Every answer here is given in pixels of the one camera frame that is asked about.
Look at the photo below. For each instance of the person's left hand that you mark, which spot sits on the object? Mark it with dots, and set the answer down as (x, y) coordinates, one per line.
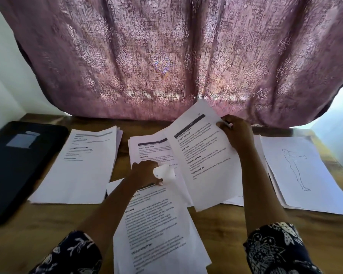
(142, 174)

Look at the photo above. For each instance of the person's right hand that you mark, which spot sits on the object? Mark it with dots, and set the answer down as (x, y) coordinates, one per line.
(237, 134)

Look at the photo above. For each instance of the stack of printed papers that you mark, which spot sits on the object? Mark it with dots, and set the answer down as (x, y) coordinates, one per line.
(77, 168)

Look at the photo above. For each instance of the table-print paper pile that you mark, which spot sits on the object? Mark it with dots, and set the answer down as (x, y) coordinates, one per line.
(240, 199)

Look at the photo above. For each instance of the stack with dark header bar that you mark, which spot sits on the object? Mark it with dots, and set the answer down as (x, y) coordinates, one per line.
(160, 236)

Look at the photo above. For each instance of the black folder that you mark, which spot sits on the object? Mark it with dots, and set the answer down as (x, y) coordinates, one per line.
(20, 168)

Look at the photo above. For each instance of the person's right forearm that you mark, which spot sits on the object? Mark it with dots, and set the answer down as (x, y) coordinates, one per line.
(263, 191)

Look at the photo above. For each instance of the person's left forearm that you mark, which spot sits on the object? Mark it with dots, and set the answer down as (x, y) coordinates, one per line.
(106, 217)

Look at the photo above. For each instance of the pink patterned curtain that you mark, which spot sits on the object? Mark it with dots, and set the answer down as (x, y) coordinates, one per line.
(177, 54)

